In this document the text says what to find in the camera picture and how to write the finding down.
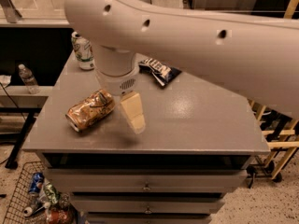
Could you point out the blue chip bag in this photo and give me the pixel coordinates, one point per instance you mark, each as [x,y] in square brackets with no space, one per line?
[163,73]

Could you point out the green can in basket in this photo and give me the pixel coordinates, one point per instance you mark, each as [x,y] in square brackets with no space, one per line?
[52,194]

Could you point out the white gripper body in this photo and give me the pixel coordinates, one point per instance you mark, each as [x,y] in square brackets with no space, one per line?
[120,84]

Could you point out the clear plastic water bottle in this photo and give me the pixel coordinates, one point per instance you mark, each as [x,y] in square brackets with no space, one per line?
[28,79]

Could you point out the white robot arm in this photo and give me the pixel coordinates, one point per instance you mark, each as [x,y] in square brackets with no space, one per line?
[256,57]

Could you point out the grey drawer cabinet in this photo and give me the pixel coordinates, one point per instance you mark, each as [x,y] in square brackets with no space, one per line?
[198,143]

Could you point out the wire basket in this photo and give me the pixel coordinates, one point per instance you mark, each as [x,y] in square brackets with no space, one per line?
[20,197]

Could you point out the blue can in basket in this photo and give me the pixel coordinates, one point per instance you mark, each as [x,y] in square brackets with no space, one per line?
[36,183]

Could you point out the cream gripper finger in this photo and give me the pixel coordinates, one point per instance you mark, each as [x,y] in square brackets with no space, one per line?
[132,110]

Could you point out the grey side bench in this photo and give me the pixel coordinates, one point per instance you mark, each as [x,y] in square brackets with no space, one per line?
[18,100]

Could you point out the green and white can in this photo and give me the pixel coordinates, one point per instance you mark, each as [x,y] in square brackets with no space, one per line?
[83,51]

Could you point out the orange soda can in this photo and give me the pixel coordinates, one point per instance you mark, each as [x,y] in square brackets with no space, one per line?
[90,110]

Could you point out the yellow wooden cart frame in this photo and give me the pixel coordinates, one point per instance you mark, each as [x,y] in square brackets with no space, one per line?
[282,149]

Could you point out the red can in basket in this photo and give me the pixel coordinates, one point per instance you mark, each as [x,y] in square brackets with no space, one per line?
[58,216]

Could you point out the white bottle in basket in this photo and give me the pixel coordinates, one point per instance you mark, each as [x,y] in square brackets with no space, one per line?
[34,208]

